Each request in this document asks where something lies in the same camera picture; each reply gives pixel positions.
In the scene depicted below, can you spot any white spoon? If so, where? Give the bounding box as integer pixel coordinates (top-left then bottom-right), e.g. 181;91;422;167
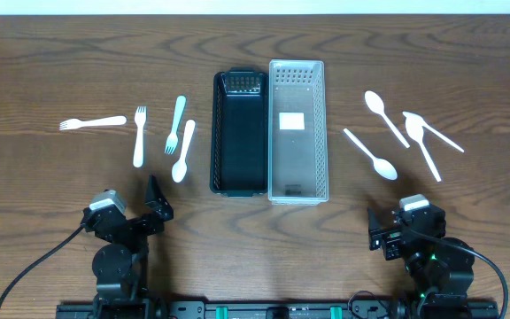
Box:
403;111;464;152
344;128;398;181
364;90;410;148

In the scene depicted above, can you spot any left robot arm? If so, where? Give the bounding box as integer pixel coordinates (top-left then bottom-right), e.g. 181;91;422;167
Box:
81;175;174;318

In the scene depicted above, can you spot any black plastic basket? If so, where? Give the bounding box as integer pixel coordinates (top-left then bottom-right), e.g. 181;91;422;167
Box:
209;68;268;198

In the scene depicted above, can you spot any white label in basket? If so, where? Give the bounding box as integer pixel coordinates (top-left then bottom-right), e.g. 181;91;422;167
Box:
279;113;305;130

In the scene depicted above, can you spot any cream short spoon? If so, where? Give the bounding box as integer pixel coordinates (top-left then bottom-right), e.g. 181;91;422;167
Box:
172;120;196;183

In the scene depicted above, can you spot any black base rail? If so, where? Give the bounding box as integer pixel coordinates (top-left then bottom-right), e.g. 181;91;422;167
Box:
55;299;499;319

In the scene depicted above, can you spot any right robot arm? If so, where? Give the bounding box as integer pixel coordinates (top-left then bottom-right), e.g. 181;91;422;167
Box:
367;198;475;318

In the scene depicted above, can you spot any cream fork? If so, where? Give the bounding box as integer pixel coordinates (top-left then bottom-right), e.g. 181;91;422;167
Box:
58;115;127;130

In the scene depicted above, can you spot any white spoon crossed top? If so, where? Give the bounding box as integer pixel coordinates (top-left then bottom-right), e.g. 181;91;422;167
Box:
405;117;442;182

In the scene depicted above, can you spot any mint green fork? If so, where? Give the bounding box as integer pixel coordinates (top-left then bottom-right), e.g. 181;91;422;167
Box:
165;95;187;154

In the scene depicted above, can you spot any clear plastic basket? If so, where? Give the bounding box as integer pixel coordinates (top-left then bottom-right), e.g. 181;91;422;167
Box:
267;59;329;206

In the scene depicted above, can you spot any white fork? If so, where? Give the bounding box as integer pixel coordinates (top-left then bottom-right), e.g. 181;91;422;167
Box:
133;106;147;167

